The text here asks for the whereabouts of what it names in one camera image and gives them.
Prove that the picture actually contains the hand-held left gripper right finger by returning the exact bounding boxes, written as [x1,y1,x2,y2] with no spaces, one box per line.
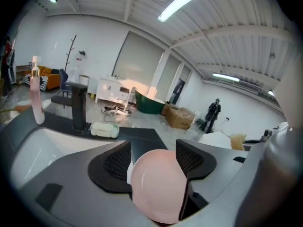
[176,139,250,222]

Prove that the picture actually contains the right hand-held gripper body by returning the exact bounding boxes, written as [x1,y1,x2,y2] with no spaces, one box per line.
[233,74,303,227]

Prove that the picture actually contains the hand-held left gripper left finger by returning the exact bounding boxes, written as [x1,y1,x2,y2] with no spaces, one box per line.
[14,140,152,227]

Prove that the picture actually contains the pink plate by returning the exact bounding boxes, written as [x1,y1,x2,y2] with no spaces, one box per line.
[130,149,190,225]

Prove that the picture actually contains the white panel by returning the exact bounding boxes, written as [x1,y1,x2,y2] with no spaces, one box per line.
[197,131,232,149]

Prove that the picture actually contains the tan paper bag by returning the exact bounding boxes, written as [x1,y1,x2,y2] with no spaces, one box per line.
[230,133,248,151]

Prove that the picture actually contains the white sink basin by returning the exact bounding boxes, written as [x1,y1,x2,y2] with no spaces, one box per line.
[10,127,126,189]

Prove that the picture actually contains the white appliance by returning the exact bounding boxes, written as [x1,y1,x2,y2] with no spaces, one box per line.
[262,121,290,142]

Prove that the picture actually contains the large cardboard box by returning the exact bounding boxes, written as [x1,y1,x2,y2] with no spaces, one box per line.
[165,107,197,130]

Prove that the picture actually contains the white soap dish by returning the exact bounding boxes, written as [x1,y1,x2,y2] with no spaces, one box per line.
[90,121,120,139]

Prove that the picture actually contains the small cardboard box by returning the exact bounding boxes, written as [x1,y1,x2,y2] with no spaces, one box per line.
[161,103,179,117]

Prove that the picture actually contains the black bench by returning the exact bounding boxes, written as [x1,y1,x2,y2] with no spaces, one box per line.
[50,94,73,108]

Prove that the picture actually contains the green bathtub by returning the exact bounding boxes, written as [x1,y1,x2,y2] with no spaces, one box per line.
[134,89,166,115]

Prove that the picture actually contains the pink soap dispenser bottle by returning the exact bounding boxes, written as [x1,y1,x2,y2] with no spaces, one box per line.
[29,55,45,125]

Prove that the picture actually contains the blue chair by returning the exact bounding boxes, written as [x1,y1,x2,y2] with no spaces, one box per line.
[58,68,73,109]

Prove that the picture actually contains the white cabinet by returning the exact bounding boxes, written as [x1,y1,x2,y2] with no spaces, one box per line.
[95,77,143,104]

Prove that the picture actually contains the striped cushion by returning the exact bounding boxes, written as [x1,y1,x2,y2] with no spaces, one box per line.
[23,74,49,92]

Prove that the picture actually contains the orange sofa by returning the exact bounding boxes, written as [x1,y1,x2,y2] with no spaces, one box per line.
[26,65,62,90]

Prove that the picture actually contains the wooden shelf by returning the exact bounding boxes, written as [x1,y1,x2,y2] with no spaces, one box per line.
[15,64,32,86]

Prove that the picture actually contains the large grey roller blind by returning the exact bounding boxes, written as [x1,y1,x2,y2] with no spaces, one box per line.
[111,31,165,88]

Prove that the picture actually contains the black coat rack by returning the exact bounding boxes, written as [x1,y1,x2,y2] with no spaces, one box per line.
[63,34,78,73]

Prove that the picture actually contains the cables on floor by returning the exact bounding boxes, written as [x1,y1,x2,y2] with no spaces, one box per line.
[100,104,133,123]

